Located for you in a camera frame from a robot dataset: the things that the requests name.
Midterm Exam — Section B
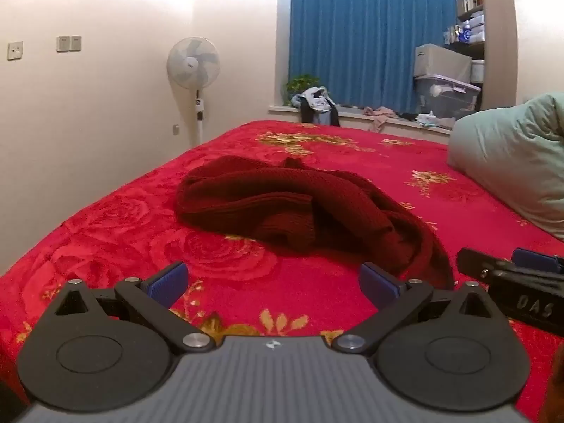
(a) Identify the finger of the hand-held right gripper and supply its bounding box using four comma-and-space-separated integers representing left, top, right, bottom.
512, 248, 564, 274
457, 248, 564, 283

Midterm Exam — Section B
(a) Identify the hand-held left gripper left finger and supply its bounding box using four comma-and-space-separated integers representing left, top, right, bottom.
55, 261, 214, 355

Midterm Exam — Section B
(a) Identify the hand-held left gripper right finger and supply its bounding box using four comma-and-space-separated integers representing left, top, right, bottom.
332, 263, 493, 354

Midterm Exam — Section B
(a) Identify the dark red knitted sweater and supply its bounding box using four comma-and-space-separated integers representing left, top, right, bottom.
175, 155, 454, 292

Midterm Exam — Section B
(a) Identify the pile of clothes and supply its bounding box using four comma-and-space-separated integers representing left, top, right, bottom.
292, 87, 341, 128

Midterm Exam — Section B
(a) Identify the red floral blanket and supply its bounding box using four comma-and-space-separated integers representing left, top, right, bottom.
0, 120, 564, 423

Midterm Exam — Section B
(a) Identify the pale green pillow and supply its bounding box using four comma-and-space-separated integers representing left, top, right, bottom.
447, 93, 564, 241

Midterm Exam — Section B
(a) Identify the clear plastic storage box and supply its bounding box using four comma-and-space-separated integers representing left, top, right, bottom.
414, 75, 481, 119

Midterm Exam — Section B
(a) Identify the pink cloth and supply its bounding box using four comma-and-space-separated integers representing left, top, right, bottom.
363, 106, 399, 133

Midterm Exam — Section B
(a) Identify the grey fabric box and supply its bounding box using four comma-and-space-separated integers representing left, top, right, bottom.
414, 44, 472, 84

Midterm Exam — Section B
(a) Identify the green potted plant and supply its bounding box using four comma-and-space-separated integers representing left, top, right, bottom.
284, 74, 322, 106

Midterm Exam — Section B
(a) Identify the white standing fan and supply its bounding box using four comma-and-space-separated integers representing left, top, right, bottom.
166, 37, 220, 147

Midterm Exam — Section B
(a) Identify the wooden shelf unit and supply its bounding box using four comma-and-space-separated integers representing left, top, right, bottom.
454, 0, 518, 111

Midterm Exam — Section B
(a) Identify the stack of white packets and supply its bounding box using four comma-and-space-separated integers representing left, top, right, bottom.
458, 13, 485, 42

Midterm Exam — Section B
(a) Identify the blue curtain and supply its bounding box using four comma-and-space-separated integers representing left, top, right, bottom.
288, 0, 459, 113

